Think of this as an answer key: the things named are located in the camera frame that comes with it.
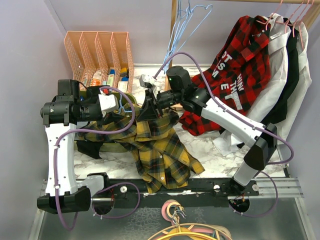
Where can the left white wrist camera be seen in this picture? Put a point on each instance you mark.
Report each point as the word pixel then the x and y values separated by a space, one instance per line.
pixel 108 101

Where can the small boxes in organizer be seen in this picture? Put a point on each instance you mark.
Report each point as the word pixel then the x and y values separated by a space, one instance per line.
pixel 109 80

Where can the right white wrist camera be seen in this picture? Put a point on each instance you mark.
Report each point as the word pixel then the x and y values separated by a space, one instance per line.
pixel 148 82

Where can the pile of coloured hangers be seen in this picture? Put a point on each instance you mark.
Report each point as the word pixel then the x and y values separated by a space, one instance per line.
pixel 172 211

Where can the black hanging shirt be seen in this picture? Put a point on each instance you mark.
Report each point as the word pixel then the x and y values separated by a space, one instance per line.
pixel 278 114

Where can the yellow plaid shirt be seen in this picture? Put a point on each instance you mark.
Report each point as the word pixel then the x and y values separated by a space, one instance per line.
pixel 161 159

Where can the pink wire hangers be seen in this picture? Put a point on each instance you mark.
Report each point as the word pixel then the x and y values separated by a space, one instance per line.
pixel 308 12

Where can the white hanging shirt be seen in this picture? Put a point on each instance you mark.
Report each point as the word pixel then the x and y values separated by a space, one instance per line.
pixel 296 98

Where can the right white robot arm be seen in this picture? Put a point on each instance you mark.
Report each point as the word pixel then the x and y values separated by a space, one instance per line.
pixel 258 137

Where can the black mounting rail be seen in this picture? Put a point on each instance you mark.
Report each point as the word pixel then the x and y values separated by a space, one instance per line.
pixel 200 192

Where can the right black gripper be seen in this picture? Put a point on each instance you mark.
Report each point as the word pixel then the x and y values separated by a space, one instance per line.
pixel 149 111

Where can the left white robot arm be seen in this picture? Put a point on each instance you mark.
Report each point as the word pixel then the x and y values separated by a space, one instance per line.
pixel 60 118

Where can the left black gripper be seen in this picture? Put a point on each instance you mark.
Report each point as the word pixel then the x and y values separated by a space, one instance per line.
pixel 101 115

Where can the red black plaid shirt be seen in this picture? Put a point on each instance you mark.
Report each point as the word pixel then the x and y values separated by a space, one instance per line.
pixel 229 76

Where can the single blue wire hanger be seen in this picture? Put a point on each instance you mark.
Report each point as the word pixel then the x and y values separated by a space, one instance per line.
pixel 124 106

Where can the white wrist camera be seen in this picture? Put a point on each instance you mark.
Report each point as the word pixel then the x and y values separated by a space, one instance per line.
pixel 148 82
pixel 108 101

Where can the blue wire hangers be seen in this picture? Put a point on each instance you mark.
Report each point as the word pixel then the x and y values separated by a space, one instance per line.
pixel 200 14

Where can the black shirt in bin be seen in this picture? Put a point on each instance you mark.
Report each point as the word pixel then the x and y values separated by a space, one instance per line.
pixel 88 147

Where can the wooden clothes rack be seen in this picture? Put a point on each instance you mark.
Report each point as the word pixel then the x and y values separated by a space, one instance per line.
pixel 175 33

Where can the green plastic laundry bin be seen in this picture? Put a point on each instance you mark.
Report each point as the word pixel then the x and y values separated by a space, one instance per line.
pixel 111 146

